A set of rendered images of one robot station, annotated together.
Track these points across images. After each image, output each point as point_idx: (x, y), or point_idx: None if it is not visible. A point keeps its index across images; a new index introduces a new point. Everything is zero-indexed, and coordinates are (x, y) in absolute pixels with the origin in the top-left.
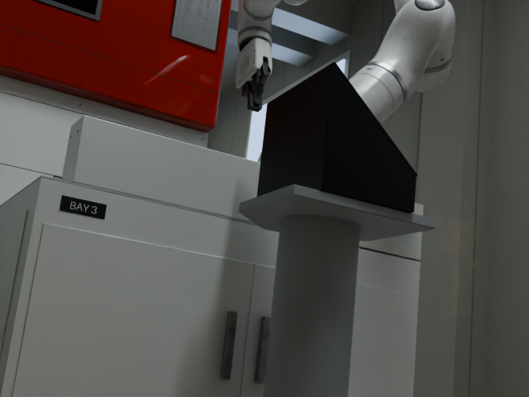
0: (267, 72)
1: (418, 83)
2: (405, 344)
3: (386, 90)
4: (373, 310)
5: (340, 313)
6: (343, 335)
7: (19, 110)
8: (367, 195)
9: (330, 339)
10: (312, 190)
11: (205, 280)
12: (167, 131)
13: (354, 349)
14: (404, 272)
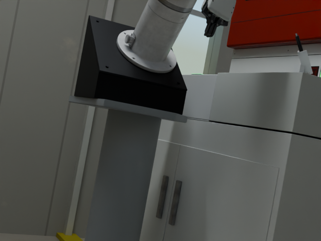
0: (204, 8)
1: None
2: (264, 217)
3: (147, 6)
4: (242, 181)
5: (101, 170)
6: (101, 184)
7: (261, 65)
8: (83, 93)
9: (95, 186)
10: (72, 96)
11: (160, 156)
12: None
13: (225, 213)
14: (274, 145)
